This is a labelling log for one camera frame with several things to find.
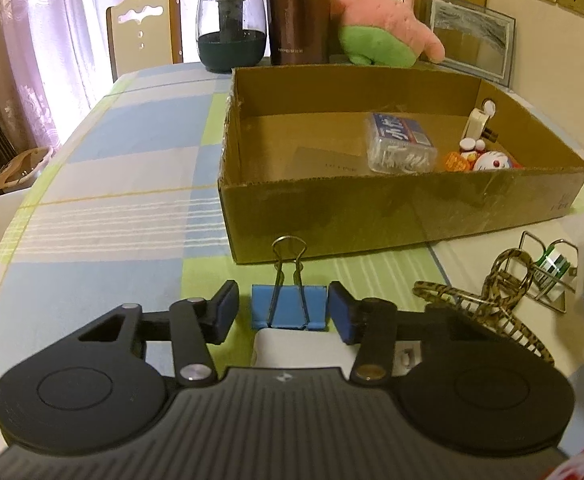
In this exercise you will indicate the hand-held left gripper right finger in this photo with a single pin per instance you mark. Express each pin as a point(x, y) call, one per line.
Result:
point(343, 312)

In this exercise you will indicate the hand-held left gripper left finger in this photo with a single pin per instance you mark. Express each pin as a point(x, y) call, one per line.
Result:
point(225, 310)

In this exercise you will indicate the blue binder clip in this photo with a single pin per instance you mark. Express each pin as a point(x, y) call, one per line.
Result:
point(262, 305)

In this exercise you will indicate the white rounded plastic case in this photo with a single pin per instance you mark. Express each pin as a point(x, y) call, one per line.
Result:
point(297, 347)

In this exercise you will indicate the green and white jar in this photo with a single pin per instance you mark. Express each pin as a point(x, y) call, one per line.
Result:
point(554, 260)

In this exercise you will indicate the leopard print hair claw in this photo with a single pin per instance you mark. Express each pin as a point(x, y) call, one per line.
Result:
point(437, 294)

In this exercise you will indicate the brown cardboard box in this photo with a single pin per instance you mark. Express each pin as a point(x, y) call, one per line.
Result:
point(372, 210)

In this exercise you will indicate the clear plastic toothpick box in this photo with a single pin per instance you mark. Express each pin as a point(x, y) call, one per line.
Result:
point(397, 145)

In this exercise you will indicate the blue cat toy figurine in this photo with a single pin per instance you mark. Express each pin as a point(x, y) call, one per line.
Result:
point(492, 162)

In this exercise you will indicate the beige plug adapter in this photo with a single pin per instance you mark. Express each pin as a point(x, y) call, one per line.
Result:
point(477, 122)

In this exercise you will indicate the round basket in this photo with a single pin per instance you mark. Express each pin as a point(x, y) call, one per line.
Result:
point(21, 170)

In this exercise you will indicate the glass teapot with dark base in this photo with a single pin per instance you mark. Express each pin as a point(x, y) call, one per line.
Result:
point(229, 50)

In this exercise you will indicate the cream wooden chair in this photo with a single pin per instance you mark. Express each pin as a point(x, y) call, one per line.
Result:
point(136, 45)

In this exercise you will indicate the pink starfish plush toy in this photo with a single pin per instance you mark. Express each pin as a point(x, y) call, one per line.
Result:
point(382, 20)

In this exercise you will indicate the brown metal thermos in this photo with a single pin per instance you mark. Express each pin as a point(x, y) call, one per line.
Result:
point(297, 20)

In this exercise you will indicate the pink sheer curtain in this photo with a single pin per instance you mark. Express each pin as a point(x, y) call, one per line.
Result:
point(36, 35)

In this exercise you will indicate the glass picture frame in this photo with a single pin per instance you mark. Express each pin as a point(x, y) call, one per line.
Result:
point(472, 30)

